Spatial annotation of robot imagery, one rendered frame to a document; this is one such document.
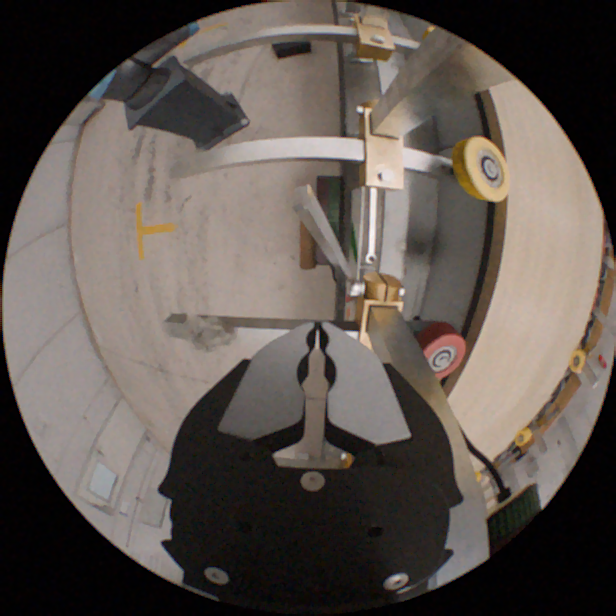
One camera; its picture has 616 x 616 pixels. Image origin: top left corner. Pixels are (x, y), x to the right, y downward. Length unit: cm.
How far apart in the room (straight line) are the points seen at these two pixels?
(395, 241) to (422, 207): 11
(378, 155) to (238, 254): 102
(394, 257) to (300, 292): 77
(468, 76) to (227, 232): 119
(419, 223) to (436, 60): 45
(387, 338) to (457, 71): 23
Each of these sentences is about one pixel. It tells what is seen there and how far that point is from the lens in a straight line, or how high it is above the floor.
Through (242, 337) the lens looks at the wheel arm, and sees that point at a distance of 32.
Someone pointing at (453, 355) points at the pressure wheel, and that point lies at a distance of 32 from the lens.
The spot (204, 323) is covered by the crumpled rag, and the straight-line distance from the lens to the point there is 32.
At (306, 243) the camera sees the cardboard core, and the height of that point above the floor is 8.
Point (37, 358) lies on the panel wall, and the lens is 270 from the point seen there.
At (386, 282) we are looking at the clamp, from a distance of 27.
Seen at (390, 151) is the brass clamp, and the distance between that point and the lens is 30.
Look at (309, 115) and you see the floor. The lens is 121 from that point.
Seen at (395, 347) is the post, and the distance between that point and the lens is 20.
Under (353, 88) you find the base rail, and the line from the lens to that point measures 48.
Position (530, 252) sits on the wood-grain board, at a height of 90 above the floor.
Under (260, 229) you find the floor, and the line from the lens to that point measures 115.
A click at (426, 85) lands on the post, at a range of 17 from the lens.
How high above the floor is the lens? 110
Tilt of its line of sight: 63 degrees down
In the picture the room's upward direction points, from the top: 175 degrees counter-clockwise
